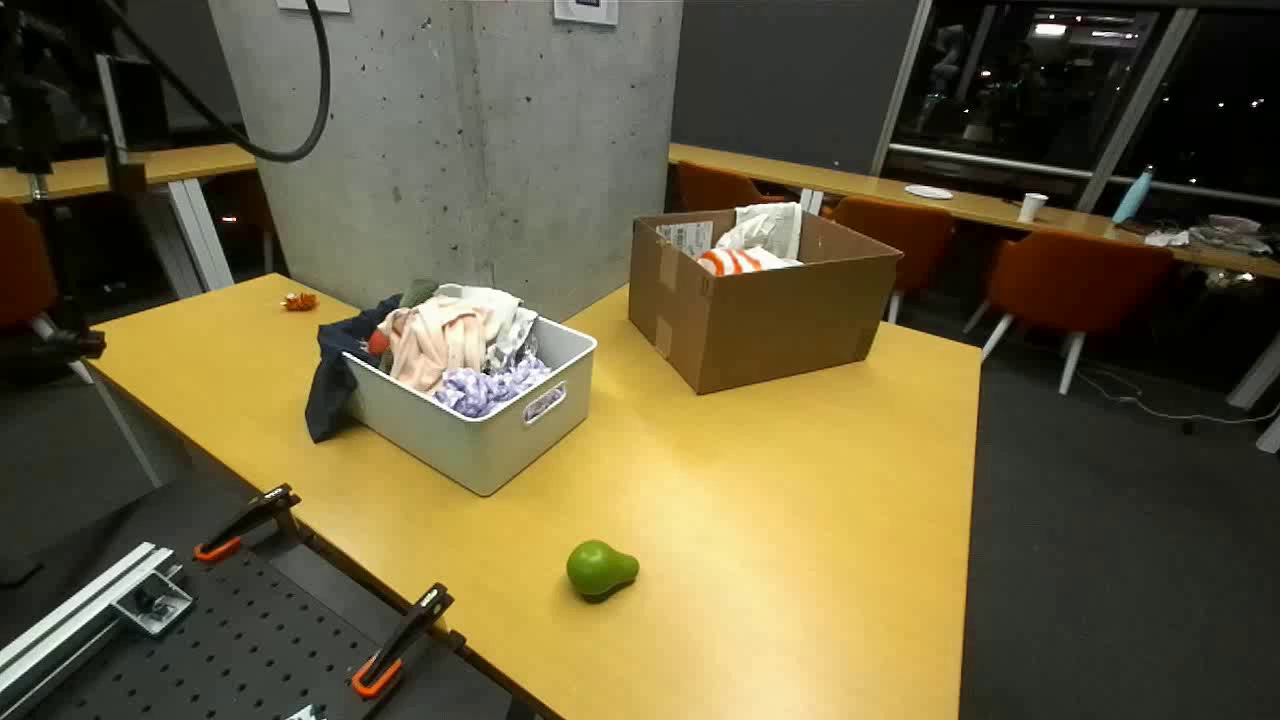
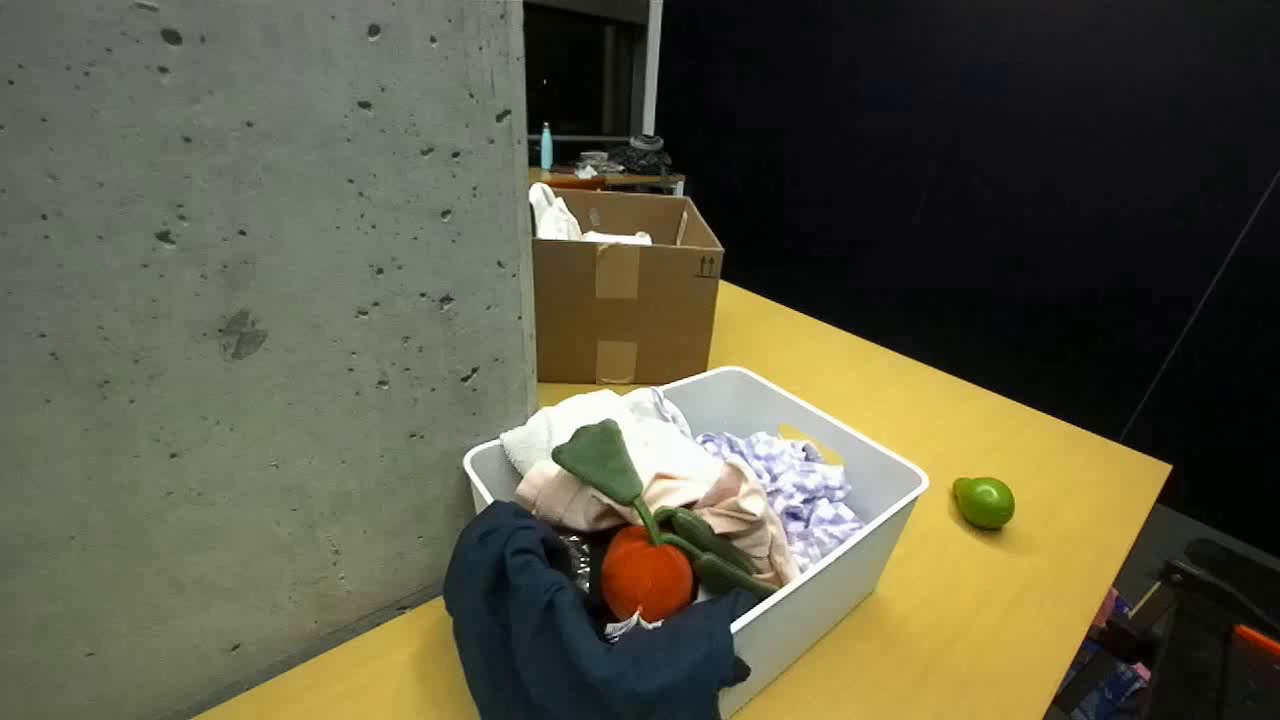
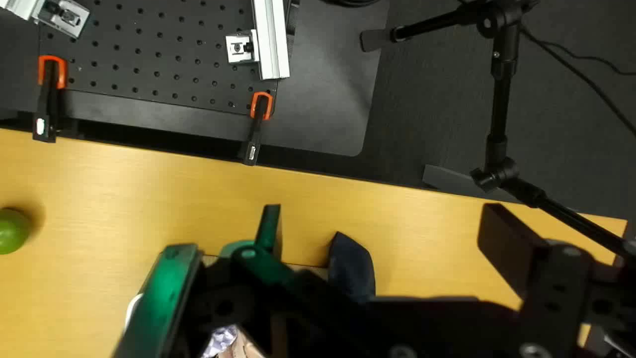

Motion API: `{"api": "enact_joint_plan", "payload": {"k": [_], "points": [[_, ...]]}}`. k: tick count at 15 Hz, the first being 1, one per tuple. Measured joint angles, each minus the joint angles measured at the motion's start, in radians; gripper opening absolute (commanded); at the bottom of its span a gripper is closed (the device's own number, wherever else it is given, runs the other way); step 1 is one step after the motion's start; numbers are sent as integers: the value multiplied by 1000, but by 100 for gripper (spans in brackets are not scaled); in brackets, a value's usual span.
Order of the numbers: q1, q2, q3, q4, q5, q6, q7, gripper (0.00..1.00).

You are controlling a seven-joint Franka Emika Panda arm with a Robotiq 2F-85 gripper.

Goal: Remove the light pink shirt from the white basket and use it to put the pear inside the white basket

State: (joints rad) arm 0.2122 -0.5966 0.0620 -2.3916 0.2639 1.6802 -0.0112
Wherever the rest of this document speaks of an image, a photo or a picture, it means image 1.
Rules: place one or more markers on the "green pear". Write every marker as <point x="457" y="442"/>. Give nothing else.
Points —
<point x="601" y="569"/>

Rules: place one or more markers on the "white plastic basket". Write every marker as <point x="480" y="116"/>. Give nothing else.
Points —
<point x="452" y="442"/>

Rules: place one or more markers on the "red white striped item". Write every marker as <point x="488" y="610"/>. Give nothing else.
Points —
<point x="728" y="263"/>

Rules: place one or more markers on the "brown cardboard box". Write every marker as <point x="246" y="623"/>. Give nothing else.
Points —
<point x="774" y="323"/>

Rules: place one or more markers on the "purple floral cloth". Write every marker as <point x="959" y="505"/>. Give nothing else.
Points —
<point x="480" y="388"/>

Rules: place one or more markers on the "white crumpled bag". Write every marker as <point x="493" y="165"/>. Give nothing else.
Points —
<point x="766" y="229"/>

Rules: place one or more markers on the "orange plush with green leaves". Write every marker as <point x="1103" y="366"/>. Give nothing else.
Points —
<point x="376" y="343"/>

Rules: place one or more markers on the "long wooden window desk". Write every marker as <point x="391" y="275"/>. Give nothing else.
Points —
<point x="854" y="183"/>

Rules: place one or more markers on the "orange chair with white legs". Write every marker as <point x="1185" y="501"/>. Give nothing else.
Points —
<point x="1066" y="286"/>
<point x="914" y="240"/>

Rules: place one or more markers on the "navy blue cloth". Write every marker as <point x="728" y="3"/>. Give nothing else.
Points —
<point x="328" y="387"/>

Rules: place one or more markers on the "white paper sheet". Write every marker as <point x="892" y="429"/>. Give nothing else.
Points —
<point x="930" y="191"/>

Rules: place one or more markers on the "small orange object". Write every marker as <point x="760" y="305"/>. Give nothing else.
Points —
<point x="299" y="300"/>

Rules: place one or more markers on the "black clamp with orange tip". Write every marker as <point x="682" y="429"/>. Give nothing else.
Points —
<point x="402" y="641"/>
<point x="246" y="521"/>

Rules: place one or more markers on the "white paper cup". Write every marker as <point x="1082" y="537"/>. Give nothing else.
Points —
<point x="1034" y="204"/>

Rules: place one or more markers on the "black perforated board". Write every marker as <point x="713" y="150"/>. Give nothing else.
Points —
<point x="252" y="641"/>

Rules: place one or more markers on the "wooden desk with white legs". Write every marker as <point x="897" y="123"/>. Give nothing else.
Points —
<point x="186" y="163"/>

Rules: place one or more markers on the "light blue bottle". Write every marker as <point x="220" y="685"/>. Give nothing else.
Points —
<point x="1133" y="197"/>

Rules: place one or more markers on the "grey clutter pile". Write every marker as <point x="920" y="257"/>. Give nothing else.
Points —
<point x="1222" y="239"/>

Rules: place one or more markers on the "black device on stand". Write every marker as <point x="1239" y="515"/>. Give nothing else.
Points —
<point x="27" y="125"/>

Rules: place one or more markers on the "white wall frame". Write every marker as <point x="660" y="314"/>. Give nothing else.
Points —
<point x="585" y="8"/>

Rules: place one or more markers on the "white window frame post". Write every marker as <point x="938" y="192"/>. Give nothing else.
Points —
<point x="904" y="82"/>
<point x="1133" y="106"/>

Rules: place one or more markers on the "aluminium rail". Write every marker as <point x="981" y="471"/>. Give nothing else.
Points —
<point x="80" y="615"/>

